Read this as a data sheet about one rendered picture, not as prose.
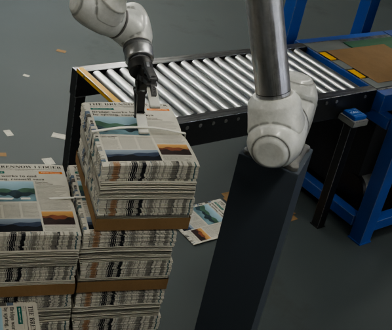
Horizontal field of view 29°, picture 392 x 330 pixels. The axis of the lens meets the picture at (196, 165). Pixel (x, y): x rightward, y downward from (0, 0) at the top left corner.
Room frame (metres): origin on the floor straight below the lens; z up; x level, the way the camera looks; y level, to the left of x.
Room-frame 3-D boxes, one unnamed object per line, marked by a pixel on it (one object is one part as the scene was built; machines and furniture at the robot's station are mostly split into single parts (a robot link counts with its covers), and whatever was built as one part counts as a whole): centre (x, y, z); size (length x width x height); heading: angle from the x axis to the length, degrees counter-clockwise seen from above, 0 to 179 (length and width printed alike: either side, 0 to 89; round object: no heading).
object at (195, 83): (2.96, 0.06, 0.77); 0.47 x 0.05 x 0.05; 42
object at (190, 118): (2.90, -0.25, 0.74); 1.34 x 0.05 x 0.12; 132
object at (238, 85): (3.09, -0.09, 0.77); 0.47 x 0.05 x 0.05; 42
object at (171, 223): (1.85, 0.14, 0.86); 0.29 x 0.16 x 0.04; 113
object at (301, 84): (2.12, -0.25, 1.17); 0.18 x 0.16 x 0.22; 170
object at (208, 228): (3.11, -0.12, 0.00); 0.37 x 0.28 x 0.01; 132
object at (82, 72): (2.66, 0.42, 0.81); 0.43 x 0.03 x 0.02; 42
